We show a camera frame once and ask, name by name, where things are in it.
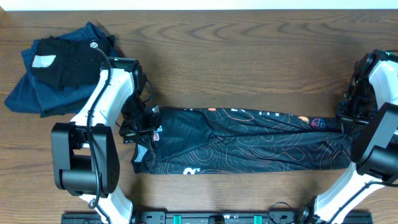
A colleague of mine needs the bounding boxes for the blue folded garment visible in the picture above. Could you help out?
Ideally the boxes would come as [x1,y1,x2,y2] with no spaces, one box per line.
[4,22,117,117]

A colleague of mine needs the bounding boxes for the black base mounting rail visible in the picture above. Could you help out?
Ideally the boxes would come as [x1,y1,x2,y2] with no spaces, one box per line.
[60,211,373,224]

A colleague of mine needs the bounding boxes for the black jersey with orange lines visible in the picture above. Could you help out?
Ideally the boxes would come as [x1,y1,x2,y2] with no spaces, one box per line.
[131,108,359,175]

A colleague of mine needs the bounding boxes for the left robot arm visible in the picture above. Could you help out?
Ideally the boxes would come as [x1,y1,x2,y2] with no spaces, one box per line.
[51,57,159,223]

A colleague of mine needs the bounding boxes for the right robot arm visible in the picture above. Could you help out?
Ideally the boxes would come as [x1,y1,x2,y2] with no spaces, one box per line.
[294,49,397,223]

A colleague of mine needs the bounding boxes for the black folded shirt on stack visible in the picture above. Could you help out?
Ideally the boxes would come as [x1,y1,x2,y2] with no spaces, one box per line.
[31,37,111,90]

